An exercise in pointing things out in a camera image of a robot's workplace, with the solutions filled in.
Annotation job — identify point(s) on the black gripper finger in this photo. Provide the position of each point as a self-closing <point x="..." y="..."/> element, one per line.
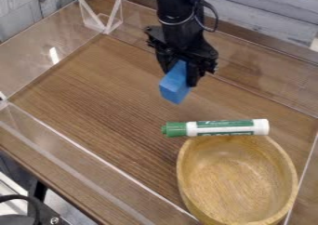
<point x="165" y="58"/>
<point x="194" y="73"/>

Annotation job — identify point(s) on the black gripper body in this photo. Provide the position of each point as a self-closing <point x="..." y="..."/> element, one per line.
<point x="184" y="40"/>

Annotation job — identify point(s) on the blue foam block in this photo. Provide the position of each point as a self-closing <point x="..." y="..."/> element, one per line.
<point x="172" y="85"/>

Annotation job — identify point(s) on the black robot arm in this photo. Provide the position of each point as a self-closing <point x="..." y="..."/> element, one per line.
<point x="175" y="12"/>

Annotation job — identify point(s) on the brown wooden bowl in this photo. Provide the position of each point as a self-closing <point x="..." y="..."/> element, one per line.
<point x="236" y="180"/>

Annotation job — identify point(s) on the green white dry-erase marker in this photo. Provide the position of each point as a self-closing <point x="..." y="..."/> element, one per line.
<point x="216" y="128"/>

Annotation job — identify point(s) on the clear acrylic corner bracket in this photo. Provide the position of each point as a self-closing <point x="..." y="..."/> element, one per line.
<point x="101" y="22"/>

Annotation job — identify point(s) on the clear acrylic tray wall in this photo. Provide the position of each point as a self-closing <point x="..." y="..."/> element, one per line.
<point x="109" y="195"/>

